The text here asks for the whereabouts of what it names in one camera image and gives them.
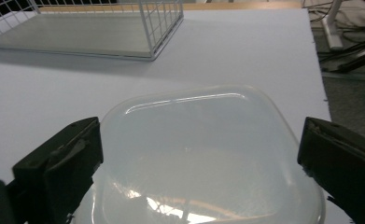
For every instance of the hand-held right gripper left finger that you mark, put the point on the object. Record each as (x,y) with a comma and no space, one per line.
(62,168)

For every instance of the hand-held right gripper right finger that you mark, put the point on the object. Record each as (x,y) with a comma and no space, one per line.
(342,161)

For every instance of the translucent plastic container lid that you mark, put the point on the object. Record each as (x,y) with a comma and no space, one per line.
(202,155)

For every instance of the white metal stand leg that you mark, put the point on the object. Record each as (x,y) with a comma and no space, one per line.
(332,28)

